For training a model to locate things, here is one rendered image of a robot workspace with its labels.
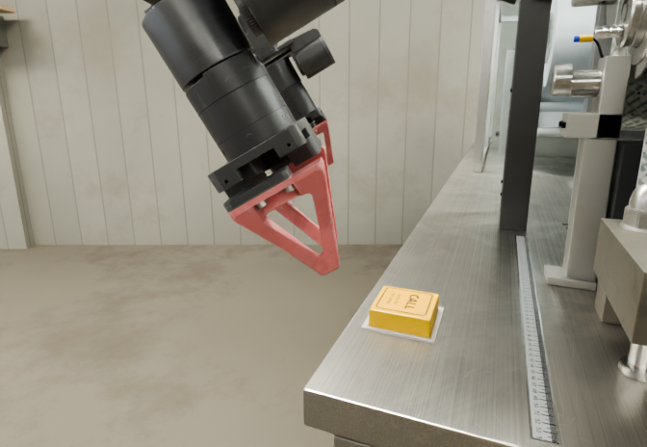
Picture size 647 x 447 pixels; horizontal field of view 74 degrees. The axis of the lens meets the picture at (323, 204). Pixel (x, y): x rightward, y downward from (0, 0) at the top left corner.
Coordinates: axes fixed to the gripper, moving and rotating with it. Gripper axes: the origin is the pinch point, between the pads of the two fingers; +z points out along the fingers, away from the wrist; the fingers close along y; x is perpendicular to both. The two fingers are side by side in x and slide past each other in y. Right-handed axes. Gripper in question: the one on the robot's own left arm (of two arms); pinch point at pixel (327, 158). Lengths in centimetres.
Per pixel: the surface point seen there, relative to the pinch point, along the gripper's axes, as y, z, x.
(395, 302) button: -34.7, 14.6, -0.9
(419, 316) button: -38.0, 15.7, -2.7
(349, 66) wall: 251, -23, -30
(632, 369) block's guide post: -45, 26, -18
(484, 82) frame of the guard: 69, 12, -54
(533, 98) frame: 0.6, 9.3, -38.2
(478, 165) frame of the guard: 69, 36, -40
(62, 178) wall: 251, -63, 210
